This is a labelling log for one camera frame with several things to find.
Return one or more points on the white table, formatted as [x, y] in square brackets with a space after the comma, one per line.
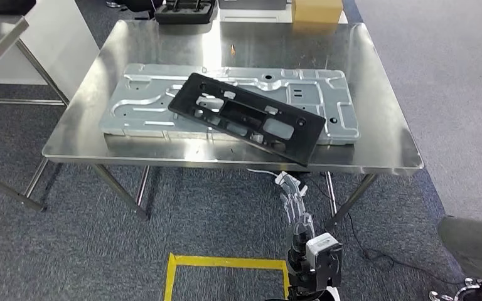
[257, 15]

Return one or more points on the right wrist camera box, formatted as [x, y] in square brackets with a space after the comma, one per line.
[324, 257]

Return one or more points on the black plastic plate bracket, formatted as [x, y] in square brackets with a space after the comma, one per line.
[311, 141]

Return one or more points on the yellow floor tape square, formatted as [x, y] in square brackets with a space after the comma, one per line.
[224, 261]

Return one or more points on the dark grey box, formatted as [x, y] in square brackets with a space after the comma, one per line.
[253, 4]

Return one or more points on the cardboard box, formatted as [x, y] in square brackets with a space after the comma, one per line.
[318, 10]

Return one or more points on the chrome swivel stool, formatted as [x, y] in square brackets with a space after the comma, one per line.
[469, 284]

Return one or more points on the white cabinet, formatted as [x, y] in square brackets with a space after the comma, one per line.
[58, 50]

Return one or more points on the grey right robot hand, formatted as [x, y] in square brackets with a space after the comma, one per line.
[295, 199]

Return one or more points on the person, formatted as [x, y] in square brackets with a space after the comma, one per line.
[474, 249]

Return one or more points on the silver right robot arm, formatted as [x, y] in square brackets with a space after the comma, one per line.
[297, 266]

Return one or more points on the stamped metal plate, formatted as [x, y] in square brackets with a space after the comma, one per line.
[141, 83]

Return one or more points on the black office chair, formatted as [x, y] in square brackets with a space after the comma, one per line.
[137, 4]

